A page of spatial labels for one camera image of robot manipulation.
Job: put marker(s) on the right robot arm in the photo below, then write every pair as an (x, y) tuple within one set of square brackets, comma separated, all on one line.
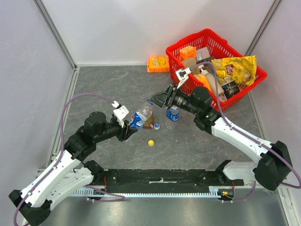
[(271, 162)]

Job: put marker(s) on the yellow Lays chips bag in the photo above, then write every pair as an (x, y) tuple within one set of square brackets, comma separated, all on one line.
[(241, 70)]

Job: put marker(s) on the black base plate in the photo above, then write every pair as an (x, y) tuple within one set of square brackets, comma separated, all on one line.
[(162, 180)]

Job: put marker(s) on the white cable duct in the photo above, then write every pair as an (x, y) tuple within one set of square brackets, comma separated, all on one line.
[(88, 192)]

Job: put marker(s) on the yellow tea bottle cap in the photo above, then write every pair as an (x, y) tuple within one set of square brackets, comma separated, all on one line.
[(150, 142)]

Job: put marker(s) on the red plastic shopping basket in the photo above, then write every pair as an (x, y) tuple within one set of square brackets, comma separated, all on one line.
[(219, 48)]

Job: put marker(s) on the orange snack box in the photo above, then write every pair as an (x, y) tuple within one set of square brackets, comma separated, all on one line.
[(158, 64)]

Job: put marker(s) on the brown tea bottle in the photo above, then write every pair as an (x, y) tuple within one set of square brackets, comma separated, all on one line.
[(149, 124)]

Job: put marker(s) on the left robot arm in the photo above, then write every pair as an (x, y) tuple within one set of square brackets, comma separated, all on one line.
[(38, 199)]

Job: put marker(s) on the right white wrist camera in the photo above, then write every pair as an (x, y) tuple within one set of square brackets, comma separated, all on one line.
[(182, 75)]

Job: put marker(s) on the black snack packet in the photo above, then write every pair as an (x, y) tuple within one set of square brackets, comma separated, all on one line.
[(230, 89)]

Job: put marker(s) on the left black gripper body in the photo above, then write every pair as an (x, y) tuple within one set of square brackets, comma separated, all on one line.
[(122, 135)]

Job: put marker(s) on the white blue bottle cap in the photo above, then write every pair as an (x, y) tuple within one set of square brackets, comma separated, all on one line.
[(156, 126)]

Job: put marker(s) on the beige bottle in basket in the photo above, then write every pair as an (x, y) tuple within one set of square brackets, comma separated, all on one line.
[(217, 91)]

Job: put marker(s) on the orange box in basket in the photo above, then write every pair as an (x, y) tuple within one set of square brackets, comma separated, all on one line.
[(187, 52)]

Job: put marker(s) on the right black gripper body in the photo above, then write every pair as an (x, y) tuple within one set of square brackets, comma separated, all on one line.
[(170, 97)]

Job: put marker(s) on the blue Pocari Sweat bottle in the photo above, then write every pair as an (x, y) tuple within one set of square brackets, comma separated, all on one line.
[(173, 113)]

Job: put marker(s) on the clear plastic bottle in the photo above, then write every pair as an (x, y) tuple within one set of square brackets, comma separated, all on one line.
[(142, 114)]

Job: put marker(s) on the clear plastic packet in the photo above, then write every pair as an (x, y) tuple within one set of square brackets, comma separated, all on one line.
[(202, 54)]

